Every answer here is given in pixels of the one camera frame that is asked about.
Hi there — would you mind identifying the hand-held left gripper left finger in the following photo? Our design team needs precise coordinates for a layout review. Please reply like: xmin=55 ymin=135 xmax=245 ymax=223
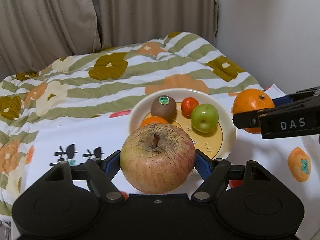
xmin=37 ymin=150 xmax=125 ymax=203

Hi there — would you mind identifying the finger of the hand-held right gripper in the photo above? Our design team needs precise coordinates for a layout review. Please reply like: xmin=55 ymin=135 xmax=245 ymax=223
xmin=232 ymin=95 xmax=320 ymax=140
xmin=272 ymin=86 xmax=320 ymax=107

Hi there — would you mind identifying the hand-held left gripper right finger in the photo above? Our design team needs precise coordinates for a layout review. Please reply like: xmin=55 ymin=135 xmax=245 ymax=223
xmin=191 ymin=149 xmax=273 ymax=202

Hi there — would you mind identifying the large orange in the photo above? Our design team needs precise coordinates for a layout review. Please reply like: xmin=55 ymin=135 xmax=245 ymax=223
xmin=232 ymin=88 xmax=275 ymax=133

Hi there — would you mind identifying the cream duck print plate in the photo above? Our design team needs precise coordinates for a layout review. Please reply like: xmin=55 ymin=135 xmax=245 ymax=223
xmin=128 ymin=88 xmax=237 ymax=160

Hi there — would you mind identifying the small green apple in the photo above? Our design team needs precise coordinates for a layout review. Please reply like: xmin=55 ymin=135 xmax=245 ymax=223
xmin=191 ymin=104 xmax=219 ymax=133

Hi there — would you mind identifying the red yellow apple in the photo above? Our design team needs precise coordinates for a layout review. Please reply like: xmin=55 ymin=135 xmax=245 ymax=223
xmin=120 ymin=124 xmax=196 ymax=194

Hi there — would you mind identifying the medium orange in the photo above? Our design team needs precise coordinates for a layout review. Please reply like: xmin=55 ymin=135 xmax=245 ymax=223
xmin=141 ymin=116 xmax=170 ymax=128

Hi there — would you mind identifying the brown kiwi with sticker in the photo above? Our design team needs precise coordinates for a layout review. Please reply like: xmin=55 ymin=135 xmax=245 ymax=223
xmin=151 ymin=95 xmax=177 ymax=124

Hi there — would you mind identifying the white fruit print cloth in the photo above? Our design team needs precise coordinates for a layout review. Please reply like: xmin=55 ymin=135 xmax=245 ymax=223
xmin=11 ymin=84 xmax=320 ymax=230

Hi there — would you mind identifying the striped floral blanket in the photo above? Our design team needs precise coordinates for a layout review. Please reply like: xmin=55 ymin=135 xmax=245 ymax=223
xmin=0 ymin=32 xmax=264 ymax=215

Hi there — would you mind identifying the beige curtain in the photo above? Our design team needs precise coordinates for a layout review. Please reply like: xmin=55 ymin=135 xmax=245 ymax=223
xmin=0 ymin=0 xmax=218 ymax=74

